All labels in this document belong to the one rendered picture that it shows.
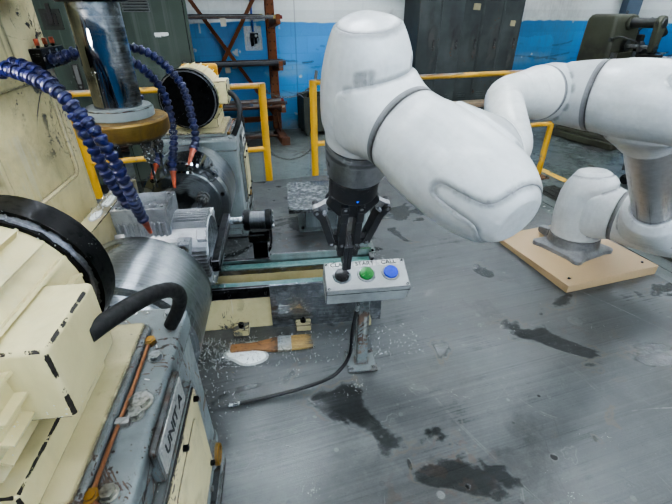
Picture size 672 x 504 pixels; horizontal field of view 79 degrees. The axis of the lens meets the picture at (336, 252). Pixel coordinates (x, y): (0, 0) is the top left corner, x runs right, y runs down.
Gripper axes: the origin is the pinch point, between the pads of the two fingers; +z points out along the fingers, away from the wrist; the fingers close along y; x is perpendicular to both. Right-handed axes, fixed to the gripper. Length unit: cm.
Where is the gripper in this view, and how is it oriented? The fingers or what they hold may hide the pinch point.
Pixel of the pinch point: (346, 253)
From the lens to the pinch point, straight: 76.1
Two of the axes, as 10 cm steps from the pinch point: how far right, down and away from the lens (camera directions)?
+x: 1.2, 8.0, -5.9
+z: -0.4, 5.9, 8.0
